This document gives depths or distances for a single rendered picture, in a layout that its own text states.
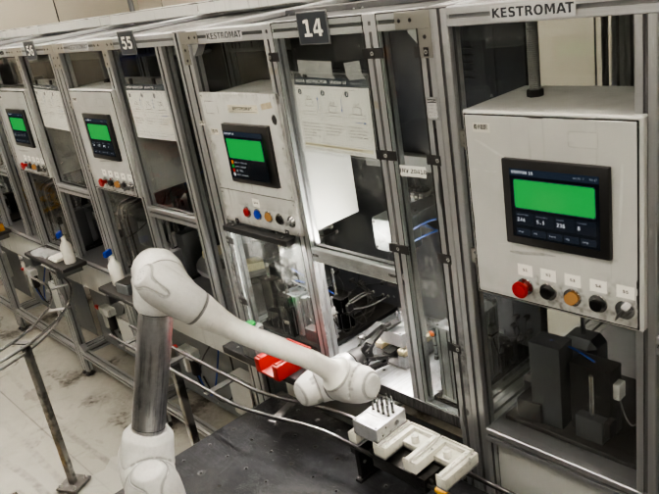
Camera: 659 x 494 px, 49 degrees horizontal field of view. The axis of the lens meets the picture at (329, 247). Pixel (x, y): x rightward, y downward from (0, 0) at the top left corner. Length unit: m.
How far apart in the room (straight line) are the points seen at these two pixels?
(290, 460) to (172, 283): 0.84
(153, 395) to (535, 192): 1.22
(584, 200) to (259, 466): 1.42
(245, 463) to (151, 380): 0.51
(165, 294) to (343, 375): 0.53
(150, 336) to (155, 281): 0.27
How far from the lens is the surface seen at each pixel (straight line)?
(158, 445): 2.26
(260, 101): 2.26
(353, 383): 2.01
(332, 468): 2.40
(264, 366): 2.51
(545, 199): 1.61
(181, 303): 1.92
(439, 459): 2.08
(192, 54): 2.54
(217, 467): 2.53
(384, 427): 2.13
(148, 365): 2.16
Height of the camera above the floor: 2.15
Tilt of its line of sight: 21 degrees down
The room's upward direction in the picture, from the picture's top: 10 degrees counter-clockwise
